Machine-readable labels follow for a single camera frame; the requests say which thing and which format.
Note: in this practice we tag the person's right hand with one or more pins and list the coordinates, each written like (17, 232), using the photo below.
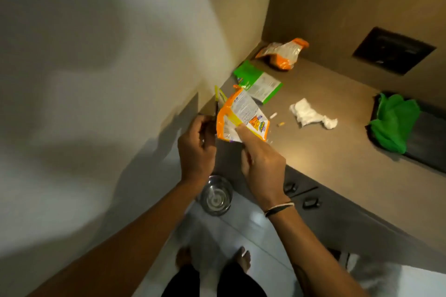
(264, 171)

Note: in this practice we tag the person's left hand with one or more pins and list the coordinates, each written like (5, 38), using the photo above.
(195, 157)

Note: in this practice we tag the person's right thumb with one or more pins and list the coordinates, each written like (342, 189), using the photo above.
(246, 164)

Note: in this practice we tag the person's left fingers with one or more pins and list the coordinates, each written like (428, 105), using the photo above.
(198, 126)

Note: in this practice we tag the orange and white snack packet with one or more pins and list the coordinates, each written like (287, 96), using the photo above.
(244, 112)

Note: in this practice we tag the person's left forearm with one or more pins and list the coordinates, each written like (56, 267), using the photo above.
(139, 237)

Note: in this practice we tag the person's right forearm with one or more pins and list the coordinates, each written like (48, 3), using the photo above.
(313, 255)

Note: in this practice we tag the black and white wrist band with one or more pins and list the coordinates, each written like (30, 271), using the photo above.
(278, 208)

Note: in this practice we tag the green and white packet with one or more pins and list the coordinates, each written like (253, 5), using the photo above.
(259, 84)

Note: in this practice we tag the crumpled white tissue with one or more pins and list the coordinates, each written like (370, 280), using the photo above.
(308, 114)

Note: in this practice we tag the person's right foot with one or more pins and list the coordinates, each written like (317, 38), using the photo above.
(243, 259)

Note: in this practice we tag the person's foot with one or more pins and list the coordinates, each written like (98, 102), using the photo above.
(183, 257)
(243, 259)

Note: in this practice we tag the crumpled orange snack packet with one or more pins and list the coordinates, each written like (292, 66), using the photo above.
(283, 53)

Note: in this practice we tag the person's left foot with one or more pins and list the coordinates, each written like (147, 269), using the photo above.
(183, 257)

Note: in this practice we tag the grey base cabinet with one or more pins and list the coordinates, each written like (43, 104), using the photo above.
(348, 223)

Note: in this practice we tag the black trousers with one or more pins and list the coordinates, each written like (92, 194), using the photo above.
(209, 284)

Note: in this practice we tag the green cloth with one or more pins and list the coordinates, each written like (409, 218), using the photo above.
(393, 122)

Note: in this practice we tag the dark wall socket plate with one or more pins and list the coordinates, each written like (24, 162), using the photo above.
(393, 50)

